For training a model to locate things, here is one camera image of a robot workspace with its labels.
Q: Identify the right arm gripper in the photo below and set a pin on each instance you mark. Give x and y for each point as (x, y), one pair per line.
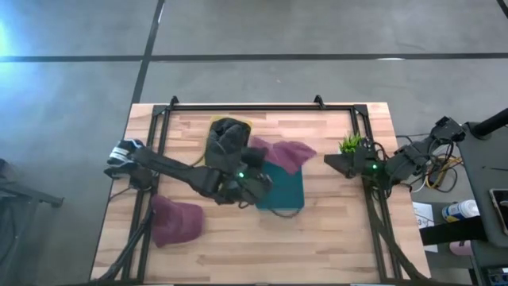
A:
(367, 165)

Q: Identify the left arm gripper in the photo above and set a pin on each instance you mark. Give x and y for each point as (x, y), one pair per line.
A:
(254, 188)

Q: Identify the maroon baseball cap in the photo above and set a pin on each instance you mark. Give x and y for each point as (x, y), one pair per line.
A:
(176, 220)
(289, 153)

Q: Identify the blue plastic bin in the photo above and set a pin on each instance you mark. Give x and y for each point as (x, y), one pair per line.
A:
(285, 190)

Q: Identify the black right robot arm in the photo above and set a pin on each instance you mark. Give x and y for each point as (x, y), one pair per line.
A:
(409, 159)

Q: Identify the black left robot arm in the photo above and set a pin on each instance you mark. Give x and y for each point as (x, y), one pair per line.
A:
(170, 167)

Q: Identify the green spiky plant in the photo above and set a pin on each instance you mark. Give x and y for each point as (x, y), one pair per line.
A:
(350, 144)

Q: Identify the yellow plastic bin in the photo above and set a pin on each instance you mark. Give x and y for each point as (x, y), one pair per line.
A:
(246, 118)

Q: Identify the white paper sheet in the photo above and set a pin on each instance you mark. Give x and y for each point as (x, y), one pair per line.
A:
(422, 210)

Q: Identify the white blue canister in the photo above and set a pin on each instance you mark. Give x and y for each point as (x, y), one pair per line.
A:
(462, 210)

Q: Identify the grey desk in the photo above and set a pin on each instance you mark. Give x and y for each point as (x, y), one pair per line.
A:
(482, 171)

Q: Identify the pink object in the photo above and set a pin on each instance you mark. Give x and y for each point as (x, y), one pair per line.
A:
(460, 248)

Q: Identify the black tube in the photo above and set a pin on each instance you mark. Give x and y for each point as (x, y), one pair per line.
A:
(492, 123)

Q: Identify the black smartphone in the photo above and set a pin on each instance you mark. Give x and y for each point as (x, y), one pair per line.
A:
(501, 210)

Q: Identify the black aluminium table frame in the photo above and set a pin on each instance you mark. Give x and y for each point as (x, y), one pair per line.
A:
(258, 107)

